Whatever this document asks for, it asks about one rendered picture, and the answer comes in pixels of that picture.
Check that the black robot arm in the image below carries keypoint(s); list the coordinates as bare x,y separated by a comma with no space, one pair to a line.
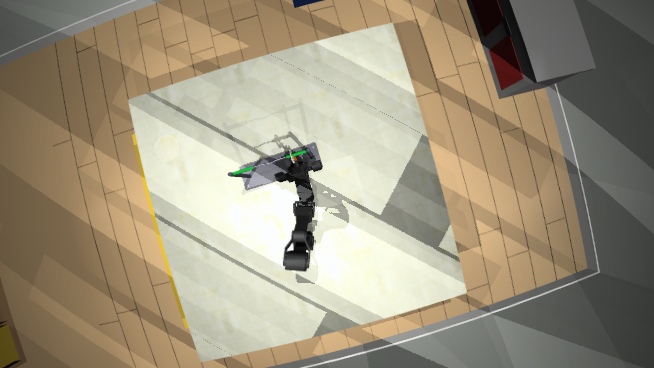
298,259

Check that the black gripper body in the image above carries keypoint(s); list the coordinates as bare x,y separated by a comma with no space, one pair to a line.
315,166

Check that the orange handle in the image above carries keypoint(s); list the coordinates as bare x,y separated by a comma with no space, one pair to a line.
292,158

